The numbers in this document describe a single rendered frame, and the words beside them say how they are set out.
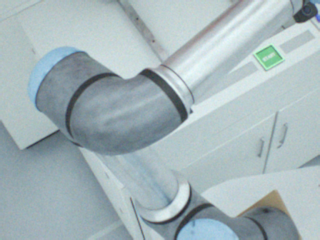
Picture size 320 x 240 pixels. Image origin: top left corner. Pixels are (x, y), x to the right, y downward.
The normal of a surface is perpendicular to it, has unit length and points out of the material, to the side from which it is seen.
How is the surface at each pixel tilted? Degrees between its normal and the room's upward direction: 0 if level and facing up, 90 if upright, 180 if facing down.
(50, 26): 0
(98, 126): 43
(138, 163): 70
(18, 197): 0
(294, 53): 0
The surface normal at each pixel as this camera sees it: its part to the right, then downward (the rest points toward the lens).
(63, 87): -0.55, -0.33
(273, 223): 0.29, -0.72
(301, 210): -0.07, -0.44
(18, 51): 0.51, 0.75
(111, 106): -0.18, -0.25
